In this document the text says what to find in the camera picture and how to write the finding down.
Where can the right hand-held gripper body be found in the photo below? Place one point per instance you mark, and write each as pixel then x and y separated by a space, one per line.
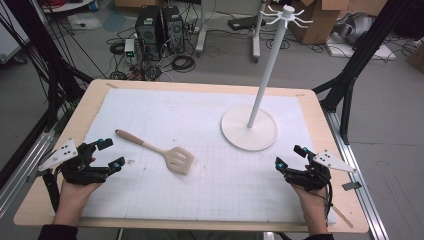
pixel 311 176

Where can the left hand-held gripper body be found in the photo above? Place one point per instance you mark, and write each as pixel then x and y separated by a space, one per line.
pixel 78 168

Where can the black computer tower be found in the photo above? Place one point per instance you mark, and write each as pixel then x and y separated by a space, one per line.
pixel 148 33
pixel 173 30

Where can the silver grey bag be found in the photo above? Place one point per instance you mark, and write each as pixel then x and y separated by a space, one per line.
pixel 356 28

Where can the person's left hand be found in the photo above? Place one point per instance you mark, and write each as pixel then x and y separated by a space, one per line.
pixel 75 195

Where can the grey tape piece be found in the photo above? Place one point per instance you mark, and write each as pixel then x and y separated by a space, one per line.
pixel 351 186

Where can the white grid mat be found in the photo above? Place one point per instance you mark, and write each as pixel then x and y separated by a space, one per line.
pixel 200 116

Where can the aluminium rail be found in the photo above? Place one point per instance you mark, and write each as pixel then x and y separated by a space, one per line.
pixel 26 166
pixel 353 160

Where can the flat black box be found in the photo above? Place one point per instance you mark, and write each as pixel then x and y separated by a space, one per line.
pixel 245 22

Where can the beige slotted spatula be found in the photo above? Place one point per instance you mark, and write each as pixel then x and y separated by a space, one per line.
pixel 178 168

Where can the white foam board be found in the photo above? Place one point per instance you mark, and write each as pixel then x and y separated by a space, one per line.
pixel 366 51

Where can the white power supply unit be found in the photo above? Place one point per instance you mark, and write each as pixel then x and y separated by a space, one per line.
pixel 129 50

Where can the white hook stand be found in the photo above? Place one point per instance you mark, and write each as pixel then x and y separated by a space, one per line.
pixel 267 76

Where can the thin wooden strip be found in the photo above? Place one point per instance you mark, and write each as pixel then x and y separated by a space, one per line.
pixel 343 216

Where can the open cardboard box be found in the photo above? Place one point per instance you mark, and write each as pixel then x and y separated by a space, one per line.
pixel 316 23

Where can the small cardboard box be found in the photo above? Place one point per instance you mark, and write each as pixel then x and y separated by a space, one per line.
pixel 418 56

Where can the white desk leg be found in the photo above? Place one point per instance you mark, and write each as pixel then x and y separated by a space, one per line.
pixel 201 30
pixel 257 36

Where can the person's right hand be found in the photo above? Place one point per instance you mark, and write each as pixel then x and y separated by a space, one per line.
pixel 311 200

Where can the black metal frame stand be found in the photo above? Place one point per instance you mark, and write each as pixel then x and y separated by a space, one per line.
pixel 56 76
pixel 363 50

